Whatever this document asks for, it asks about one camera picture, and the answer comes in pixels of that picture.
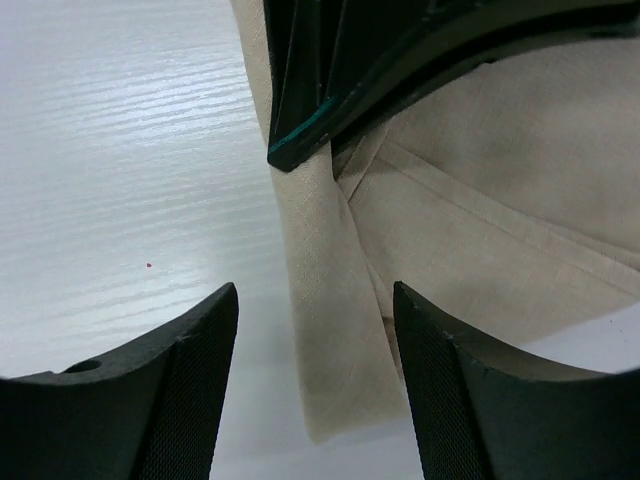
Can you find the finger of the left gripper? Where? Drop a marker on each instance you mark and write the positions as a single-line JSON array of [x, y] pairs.
[[340, 68]]

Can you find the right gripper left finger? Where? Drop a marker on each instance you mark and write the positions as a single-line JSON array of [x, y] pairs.
[[148, 409]]

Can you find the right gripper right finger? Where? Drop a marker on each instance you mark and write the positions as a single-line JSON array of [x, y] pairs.
[[483, 409]]

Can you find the beige cloth napkin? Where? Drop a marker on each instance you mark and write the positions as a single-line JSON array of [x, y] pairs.
[[509, 197]]

